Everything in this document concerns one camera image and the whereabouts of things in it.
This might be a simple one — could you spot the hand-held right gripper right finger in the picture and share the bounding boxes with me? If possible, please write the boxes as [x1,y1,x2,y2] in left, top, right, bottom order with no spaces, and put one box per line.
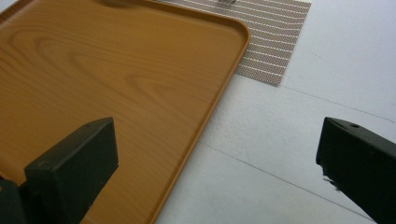
[315,116,396,224]

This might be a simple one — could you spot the striped woven placemat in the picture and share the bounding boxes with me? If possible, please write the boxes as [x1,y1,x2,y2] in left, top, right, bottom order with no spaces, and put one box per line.
[157,0,312,87]

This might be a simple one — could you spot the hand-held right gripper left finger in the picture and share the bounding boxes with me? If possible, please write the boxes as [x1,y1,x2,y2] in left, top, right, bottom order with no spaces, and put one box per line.
[19,117,120,224]

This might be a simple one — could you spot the wood grain plastic tray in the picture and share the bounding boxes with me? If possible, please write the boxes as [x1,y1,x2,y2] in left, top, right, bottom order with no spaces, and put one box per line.
[0,0,252,224]

